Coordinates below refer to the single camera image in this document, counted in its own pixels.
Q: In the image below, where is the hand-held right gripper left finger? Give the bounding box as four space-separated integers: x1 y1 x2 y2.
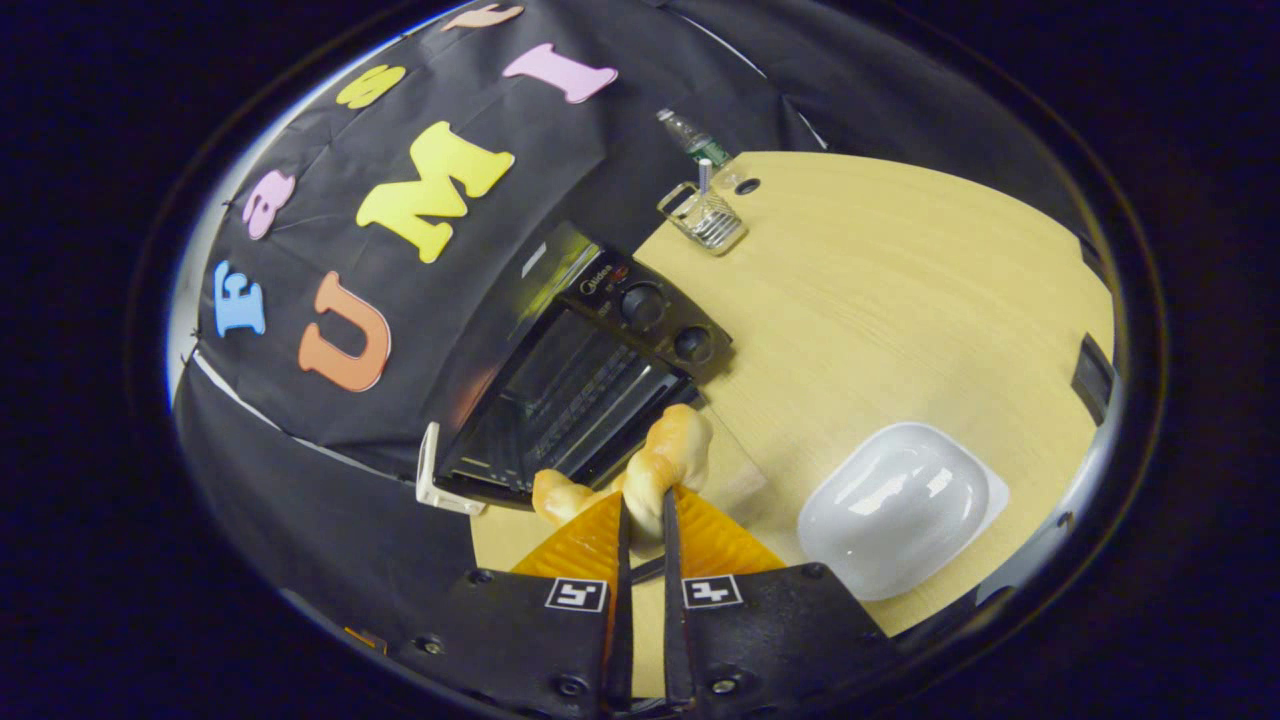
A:
398 490 635 715

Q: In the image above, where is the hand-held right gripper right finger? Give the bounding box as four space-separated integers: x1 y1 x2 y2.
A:
660 485 906 713

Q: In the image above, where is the golden bread roll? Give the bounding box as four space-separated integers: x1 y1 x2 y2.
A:
530 403 714 541

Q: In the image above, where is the black electric oven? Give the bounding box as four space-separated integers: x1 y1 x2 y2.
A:
435 220 773 513

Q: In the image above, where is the white toaster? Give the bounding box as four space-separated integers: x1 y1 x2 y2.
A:
415 421 488 518

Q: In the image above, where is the white square plate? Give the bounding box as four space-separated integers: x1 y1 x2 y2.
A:
797 421 1011 602

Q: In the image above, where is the clear glass holder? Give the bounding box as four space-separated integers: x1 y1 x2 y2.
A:
657 180 749 257

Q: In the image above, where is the clear plastic water bottle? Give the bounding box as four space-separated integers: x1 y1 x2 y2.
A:
656 108 736 169

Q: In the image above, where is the black table edge clamp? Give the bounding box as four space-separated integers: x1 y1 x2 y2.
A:
1070 333 1116 426

